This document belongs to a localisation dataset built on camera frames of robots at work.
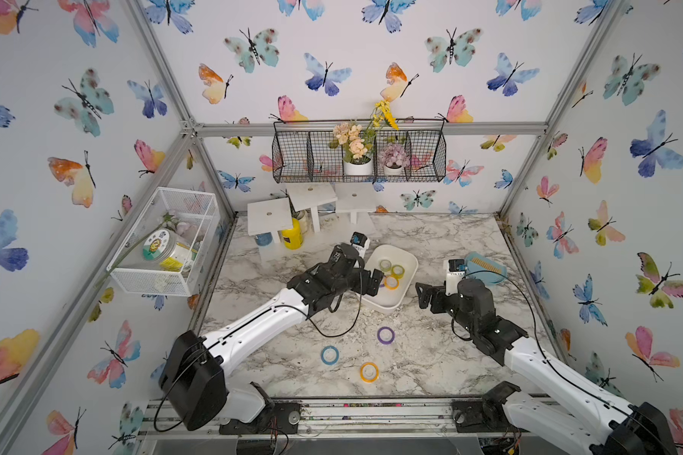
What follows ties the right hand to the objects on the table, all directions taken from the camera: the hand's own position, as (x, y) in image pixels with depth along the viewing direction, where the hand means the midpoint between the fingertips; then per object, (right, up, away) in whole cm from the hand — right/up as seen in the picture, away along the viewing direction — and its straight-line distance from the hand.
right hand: (433, 281), depth 81 cm
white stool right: (-22, +27, +24) cm, 43 cm away
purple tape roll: (-13, -18, +8) cm, 23 cm away
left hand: (-17, +5, -2) cm, 18 cm away
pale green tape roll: (-11, +2, +23) cm, 26 cm away
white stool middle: (-39, +26, +15) cm, 49 cm away
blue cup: (-55, +12, +24) cm, 61 cm away
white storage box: (-12, -8, +13) cm, 20 cm away
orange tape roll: (-9, -3, +18) cm, 20 cm away
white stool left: (-52, +20, +18) cm, 58 cm away
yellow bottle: (-44, +13, +21) cm, 50 cm away
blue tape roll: (-30, -24, +2) cm, 38 cm away
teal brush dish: (+24, +2, +23) cm, 33 cm away
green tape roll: (-7, 0, +22) cm, 23 cm away
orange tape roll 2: (-18, -26, 0) cm, 32 cm away
